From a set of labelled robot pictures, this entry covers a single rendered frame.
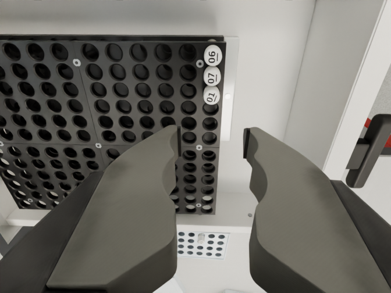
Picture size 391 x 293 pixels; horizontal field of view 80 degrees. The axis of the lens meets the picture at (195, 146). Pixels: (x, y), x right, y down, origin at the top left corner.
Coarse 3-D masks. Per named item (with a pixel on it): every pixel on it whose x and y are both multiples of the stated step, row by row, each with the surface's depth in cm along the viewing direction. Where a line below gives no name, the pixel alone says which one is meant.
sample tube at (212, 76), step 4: (208, 68) 17; (212, 68) 17; (216, 68) 17; (204, 72) 17; (208, 72) 16; (212, 72) 16; (216, 72) 16; (204, 76) 17; (208, 76) 17; (212, 76) 17; (216, 76) 17; (220, 76) 17; (204, 80) 17; (208, 80) 17; (212, 80) 17; (216, 80) 17; (208, 84) 17; (212, 84) 17
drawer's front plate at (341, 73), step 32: (320, 0) 20; (352, 0) 15; (384, 0) 13; (320, 32) 20; (352, 32) 15; (384, 32) 13; (320, 64) 19; (352, 64) 15; (384, 64) 14; (320, 96) 19; (352, 96) 15; (288, 128) 26; (320, 128) 19; (352, 128) 17; (320, 160) 19
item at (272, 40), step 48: (0, 0) 21; (48, 0) 21; (96, 0) 21; (144, 0) 21; (192, 0) 21; (240, 0) 21; (288, 0) 17; (240, 48) 23; (288, 48) 22; (240, 96) 25; (288, 96) 25; (240, 144) 28; (0, 192) 28; (240, 192) 33
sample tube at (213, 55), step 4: (208, 40) 19; (212, 40) 19; (208, 48) 16; (212, 48) 16; (216, 48) 16; (204, 52) 17; (208, 52) 16; (212, 52) 16; (216, 52) 16; (220, 52) 16; (204, 56) 16; (208, 56) 16; (212, 56) 16; (216, 56) 16; (220, 56) 16; (208, 60) 16; (212, 60) 16; (216, 60) 16; (220, 60) 16; (208, 64) 16; (212, 64) 16; (216, 64) 16
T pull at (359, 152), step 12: (372, 120) 19; (384, 120) 18; (372, 132) 19; (384, 132) 18; (360, 144) 19; (372, 144) 19; (384, 144) 19; (360, 156) 20; (372, 156) 20; (348, 168) 21; (360, 168) 21; (372, 168) 20; (348, 180) 22; (360, 180) 21
